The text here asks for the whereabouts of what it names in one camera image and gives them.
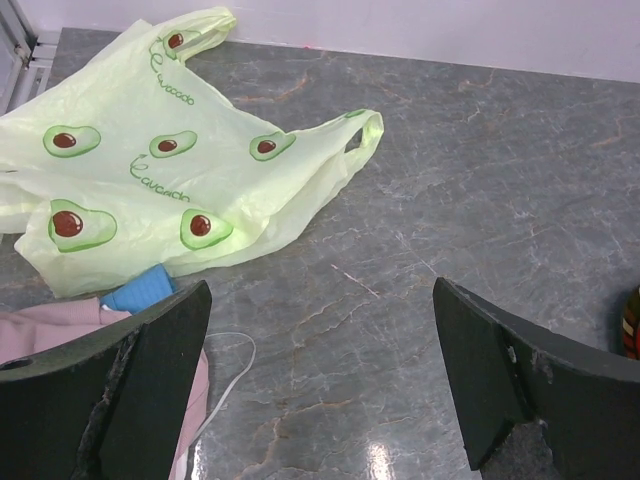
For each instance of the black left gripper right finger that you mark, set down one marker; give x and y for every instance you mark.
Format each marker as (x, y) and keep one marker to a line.
(504, 370)

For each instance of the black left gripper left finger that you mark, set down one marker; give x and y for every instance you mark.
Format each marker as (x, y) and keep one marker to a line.
(110, 404)

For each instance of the green avocado print plastic bag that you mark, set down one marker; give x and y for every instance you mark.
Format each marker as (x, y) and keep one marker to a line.
(135, 161)

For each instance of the pink folded cloth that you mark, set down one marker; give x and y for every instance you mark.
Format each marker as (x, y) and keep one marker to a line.
(39, 328)

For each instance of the blue cloth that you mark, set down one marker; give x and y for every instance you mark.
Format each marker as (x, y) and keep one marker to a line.
(149, 288)

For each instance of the dark round fruit plate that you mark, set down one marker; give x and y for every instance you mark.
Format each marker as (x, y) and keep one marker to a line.
(630, 325)

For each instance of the aluminium frame post left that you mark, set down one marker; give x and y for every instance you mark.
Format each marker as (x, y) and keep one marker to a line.
(26, 57)

